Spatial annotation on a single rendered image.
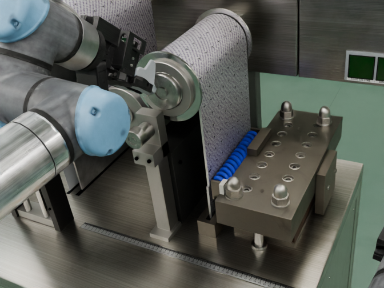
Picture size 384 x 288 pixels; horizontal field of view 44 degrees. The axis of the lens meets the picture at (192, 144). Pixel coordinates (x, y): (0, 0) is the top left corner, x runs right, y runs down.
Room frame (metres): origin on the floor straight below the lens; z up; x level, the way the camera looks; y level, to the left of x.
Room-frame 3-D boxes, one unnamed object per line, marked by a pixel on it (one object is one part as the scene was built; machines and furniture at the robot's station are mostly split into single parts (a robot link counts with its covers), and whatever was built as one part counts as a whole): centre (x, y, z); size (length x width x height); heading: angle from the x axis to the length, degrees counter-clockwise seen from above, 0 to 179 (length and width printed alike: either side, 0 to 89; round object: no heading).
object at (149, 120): (0.82, 0.09, 1.05); 0.06 x 0.05 x 0.31; 148
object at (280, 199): (0.72, -0.16, 1.05); 0.04 x 0.04 x 0.04
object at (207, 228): (0.91, -0.08, 0.92); 0.28 x 0.04 x 0.04; 148
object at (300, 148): (0.88, -0.20, 1.00); 0.40 x 0.16 x 0.06; 148
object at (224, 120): (0.92, -0.09, 1.11); 0.23 x 0.01 x 0.18; 148
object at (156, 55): (0.84, 0.03, 1.25); 0.15 x 0.01 x 0.15; 58
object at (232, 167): (0.90, -0.10, 1.03); 0.21 x 0.04 x 0.03; 148
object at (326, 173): (0.84, -0.29, 0.96); 0.10 x 0.03 x 0.11; 148
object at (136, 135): (0.79, 0.11, 1.18); 0.04 x 0.02 x 0.04; 58
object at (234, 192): (0.76, -0.07, 1.05); 0.04 x 0.04 x 0.04
